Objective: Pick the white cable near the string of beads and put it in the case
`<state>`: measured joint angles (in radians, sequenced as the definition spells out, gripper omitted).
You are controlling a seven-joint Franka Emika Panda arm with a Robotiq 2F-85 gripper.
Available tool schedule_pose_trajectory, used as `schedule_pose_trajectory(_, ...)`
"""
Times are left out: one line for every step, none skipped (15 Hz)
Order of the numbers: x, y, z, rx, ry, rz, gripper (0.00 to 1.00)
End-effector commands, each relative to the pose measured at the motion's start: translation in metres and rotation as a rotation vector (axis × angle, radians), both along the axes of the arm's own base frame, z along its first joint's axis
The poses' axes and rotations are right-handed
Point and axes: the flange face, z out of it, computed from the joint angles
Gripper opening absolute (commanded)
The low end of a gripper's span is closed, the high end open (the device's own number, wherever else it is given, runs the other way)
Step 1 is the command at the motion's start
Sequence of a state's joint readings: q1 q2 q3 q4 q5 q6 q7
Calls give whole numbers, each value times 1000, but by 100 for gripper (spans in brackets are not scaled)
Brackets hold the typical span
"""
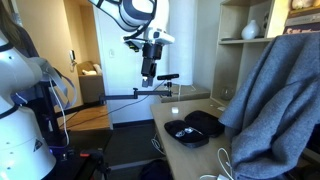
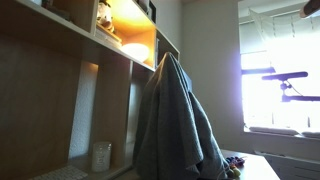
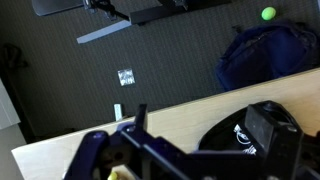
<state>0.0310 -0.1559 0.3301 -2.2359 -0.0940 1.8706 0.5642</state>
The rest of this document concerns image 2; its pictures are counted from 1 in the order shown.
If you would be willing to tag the grey knitted cardigan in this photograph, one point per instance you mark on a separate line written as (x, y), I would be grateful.
(173, 126)

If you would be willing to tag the white bowl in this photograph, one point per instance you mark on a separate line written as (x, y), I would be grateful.
(135, 51)

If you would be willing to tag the stack of books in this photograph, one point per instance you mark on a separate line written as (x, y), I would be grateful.
(108, 36)

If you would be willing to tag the plush toy figure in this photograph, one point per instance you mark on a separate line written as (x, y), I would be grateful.
(104, 15)

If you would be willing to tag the dark horizontal bar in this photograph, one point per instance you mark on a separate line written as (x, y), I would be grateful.
(258, 70)

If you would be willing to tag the wooden shelf unit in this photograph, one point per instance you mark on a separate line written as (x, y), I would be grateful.
(50, 83)

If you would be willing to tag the long white cushion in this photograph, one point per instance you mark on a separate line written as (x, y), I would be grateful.
(273, 130)

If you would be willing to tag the white keyboard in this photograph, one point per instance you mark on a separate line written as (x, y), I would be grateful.
(63, 173)

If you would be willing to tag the white cabinet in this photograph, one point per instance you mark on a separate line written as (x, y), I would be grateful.
(293, 166)

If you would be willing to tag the short white cushion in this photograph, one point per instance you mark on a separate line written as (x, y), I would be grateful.
(311, 134)

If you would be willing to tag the black picture frame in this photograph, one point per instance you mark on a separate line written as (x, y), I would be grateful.
(152, 11)

